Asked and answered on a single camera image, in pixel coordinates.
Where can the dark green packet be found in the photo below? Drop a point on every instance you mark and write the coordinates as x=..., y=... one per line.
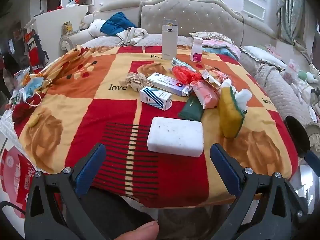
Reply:
x=191, y=110

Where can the pink white wrapper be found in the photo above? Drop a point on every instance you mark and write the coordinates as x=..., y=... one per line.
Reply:
x=215, y=76

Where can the red plastic bag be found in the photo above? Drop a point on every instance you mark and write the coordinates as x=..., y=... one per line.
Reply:
x=183, y=73

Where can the white frilled pillow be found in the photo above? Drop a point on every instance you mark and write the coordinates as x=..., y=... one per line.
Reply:
x=262, y=55

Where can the blue striped white box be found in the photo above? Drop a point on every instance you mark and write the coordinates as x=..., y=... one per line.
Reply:
x=155, y=97

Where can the brown paper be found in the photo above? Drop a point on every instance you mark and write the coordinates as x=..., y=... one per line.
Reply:
x=135, y=81

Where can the person's left hand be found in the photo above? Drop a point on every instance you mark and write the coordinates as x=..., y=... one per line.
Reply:
x=140, y=231

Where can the white tissue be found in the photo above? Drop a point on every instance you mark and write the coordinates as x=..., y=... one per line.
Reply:
x=243, y=98

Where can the black round bin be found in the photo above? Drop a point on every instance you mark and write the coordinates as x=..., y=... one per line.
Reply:
x=297, y=136

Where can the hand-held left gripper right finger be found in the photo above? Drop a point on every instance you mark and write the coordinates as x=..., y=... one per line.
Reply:
x=226, y=165

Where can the teal white packet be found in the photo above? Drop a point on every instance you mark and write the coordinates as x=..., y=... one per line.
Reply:
x=180, y=62

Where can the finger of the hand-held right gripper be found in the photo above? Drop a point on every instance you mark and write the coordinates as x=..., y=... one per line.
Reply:
x=313, y=160

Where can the white thermos bottle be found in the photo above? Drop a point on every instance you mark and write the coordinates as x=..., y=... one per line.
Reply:
x=168, y=42

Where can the blue padded jacket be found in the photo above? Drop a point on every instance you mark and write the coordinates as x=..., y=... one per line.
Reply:
x=115, y=23

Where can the yellow green scouring sponge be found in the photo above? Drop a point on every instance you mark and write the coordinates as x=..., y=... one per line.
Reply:
x=228, y=112

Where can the red hanging clothes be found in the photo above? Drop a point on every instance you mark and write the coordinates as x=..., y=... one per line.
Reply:
x=35, y=47

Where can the floral cushion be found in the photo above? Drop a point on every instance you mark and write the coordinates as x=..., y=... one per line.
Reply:
x=212, y=36

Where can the blue face mask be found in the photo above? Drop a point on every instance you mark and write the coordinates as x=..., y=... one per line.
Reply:
x=35, y=86

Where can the folded pink blue blanket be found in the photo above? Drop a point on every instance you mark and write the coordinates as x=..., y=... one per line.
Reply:
x=220, y=48

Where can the green plush toy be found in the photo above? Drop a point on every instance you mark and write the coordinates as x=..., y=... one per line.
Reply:
x=303, y=75

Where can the pink packet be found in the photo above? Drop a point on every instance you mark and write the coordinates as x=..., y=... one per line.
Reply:
x=206, y=95

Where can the long white medicine box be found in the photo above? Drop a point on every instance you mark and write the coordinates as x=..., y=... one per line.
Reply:
x=167, y=83

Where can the dark red cloth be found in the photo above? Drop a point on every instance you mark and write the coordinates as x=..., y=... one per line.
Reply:
x=21, y=111

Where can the beige tufted sofa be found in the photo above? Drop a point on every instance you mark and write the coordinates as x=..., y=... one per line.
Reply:
x=190, y=12

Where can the white pill bottle pink label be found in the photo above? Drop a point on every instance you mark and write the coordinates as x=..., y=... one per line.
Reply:
x=196, y=52

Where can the white cabinet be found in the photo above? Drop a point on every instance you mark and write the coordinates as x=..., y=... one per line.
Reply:
x=50, y=22

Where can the beige crumpled garment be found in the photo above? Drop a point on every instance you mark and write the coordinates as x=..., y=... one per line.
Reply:
x=132, y=36

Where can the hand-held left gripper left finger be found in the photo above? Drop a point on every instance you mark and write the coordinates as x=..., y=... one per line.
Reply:
x=92, y=165

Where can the clear pink jar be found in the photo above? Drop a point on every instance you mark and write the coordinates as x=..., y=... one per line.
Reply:
x=292, y=68

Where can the white sponge block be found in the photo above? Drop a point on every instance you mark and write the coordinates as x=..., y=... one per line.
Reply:
x=175, y=136

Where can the grey green curtain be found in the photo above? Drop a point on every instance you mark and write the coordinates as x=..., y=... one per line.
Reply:
x=290, y=12

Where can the clear snack packet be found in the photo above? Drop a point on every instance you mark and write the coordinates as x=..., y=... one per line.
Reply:
x=21, y=76

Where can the red white printed bag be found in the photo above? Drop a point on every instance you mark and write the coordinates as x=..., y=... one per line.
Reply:
x=15, y=175

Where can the white plush toy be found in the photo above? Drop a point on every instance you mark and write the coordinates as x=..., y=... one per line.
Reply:
x=93, y=26

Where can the person's dark trouser leg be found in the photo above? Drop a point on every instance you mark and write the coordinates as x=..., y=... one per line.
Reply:
x=112, y=210

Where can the yellow jar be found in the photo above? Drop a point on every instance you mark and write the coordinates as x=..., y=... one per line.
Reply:
x=67, y=28

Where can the red yellow printed blanket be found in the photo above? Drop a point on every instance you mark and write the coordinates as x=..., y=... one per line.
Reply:
x=75, y=120

